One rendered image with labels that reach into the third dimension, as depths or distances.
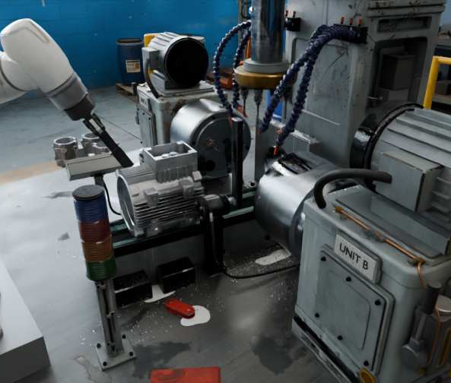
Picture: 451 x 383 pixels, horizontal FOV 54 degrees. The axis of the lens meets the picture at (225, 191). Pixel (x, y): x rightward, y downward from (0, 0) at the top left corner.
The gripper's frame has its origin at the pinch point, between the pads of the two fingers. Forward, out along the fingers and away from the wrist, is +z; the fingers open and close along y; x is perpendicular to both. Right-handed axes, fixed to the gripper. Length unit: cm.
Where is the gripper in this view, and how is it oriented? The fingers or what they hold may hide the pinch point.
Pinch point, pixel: (122, 158)
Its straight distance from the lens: 125.6
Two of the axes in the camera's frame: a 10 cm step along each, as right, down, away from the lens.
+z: 4.5, 6.7, 5.9
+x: -7.6, 6.3, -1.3
